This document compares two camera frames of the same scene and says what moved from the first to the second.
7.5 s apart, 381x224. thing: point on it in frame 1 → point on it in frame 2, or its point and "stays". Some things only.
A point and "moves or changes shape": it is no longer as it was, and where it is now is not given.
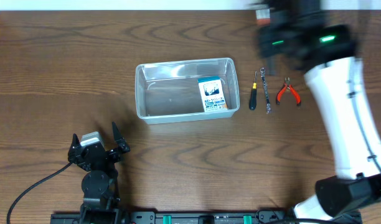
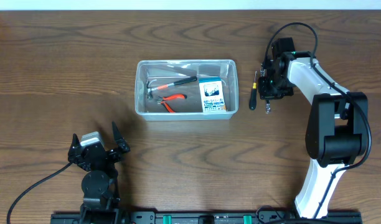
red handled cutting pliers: [286, 85] moves or changes shape
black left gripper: [97, 154] stays
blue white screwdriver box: [212, 94] stays
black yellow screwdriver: [253, 98] stays
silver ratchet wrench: [268, 109] stays
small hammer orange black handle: [263, 17] → [149, 94]
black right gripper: [272, 65] → [268, 92]
